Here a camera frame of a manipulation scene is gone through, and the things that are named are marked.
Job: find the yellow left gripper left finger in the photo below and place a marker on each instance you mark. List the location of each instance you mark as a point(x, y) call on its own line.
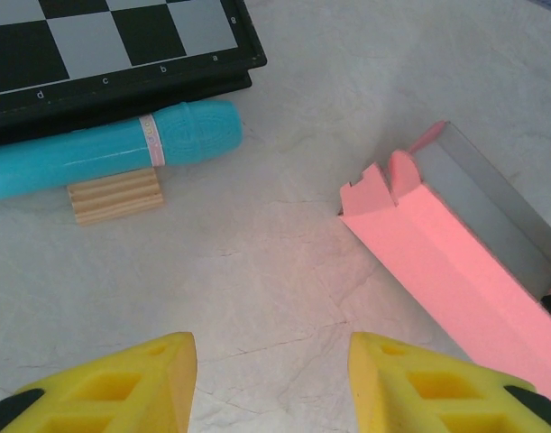
point(99, 392)

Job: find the teal marker pen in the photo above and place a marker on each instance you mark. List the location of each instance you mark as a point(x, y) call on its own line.
point(99, 153)

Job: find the pink cloth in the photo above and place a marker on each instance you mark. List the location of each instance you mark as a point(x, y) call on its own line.
point(446, 257)

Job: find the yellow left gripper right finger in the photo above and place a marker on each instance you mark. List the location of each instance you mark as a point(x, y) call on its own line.
point(437, 392)

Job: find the ridged wooden block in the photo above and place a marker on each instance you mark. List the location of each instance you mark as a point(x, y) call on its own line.
point(117, 198)

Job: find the black and grey chessboard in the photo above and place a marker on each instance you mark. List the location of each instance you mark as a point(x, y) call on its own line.
point(99, 45)

